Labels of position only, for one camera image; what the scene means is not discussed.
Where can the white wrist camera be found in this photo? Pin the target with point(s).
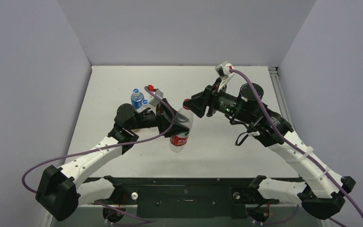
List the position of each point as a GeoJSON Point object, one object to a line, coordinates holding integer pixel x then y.
{"type": "Point", "coordinates": [224, 73]}
{"type": "Point", "coordinates": [152, 101]}

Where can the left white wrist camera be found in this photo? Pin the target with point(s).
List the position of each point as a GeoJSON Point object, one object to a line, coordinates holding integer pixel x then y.
{"type": "Point", "coordinates": [152, 101]}

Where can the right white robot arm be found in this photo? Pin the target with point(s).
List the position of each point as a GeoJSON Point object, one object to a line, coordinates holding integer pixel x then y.
{"type": "Point", "coordinates": [322, 192]}

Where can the blue white bottle cap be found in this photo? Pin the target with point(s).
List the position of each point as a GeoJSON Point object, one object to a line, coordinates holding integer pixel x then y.
{"type": "Point", "coordinates": [135, 91]}

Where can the red bottle cap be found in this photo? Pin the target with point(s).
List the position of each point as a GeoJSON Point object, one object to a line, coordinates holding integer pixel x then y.
{"type": "Point", "coordinates": [186, 104]}

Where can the red label water bottle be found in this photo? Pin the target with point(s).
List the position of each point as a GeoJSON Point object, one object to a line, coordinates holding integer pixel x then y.
{"type": "Point", "coordinates": [184, 120]}

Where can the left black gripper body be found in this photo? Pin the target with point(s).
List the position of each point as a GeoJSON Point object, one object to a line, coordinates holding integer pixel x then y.
{"type": "Point", "coordinates": [162, 123]}

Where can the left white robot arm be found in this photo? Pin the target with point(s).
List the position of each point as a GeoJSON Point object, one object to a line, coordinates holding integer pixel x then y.
{"type": "Point", "coordinates": [63, 189]}

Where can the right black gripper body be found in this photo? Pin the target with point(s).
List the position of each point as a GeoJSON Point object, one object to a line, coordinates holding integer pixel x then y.
{"type": "Point", "coordinates": [208, 102]}

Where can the blue label water bottle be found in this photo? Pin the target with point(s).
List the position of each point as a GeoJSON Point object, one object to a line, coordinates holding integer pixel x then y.
{"type": "Point", "coordinates": [136, 100]}

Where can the clear plastic bottle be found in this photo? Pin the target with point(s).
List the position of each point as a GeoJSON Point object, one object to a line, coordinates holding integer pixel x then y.
{"type": "Point", "coordinates": [144, 107]}

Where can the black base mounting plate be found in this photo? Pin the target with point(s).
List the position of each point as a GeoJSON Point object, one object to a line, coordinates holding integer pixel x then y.
{"type": "Point", "coordinates": [160, 198]}

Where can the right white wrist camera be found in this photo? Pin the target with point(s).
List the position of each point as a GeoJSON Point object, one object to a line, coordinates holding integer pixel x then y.
{"type": "Point", "coordinates": [224, 73]}

